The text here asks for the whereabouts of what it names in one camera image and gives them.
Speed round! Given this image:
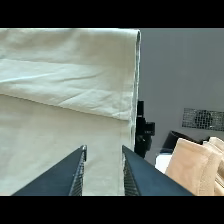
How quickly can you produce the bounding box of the tan garment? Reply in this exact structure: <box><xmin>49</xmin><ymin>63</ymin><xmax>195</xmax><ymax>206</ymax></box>
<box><xmin>164</xmin><ymin>136</ymin><xmax>224</xmax><ymax>197</ymax></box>

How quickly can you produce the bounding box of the pale green garment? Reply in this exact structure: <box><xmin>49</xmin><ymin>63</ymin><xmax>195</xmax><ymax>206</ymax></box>
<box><xmin>0</xmin><ymin>28</ymin><xmax>142</xmax><ymax>197</ymax></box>

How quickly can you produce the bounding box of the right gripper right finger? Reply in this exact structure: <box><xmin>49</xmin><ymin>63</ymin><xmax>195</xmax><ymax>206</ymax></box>
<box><xmin>121</xmin><ymin>144</ymin><xmax>195</xmax><ymax>197</ymax></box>

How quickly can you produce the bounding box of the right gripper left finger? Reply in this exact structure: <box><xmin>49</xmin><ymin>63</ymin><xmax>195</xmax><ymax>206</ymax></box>
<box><xmin>13</xmin><ymin>144</ymin><xmax>88</xmax><ymax>197</ymax></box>

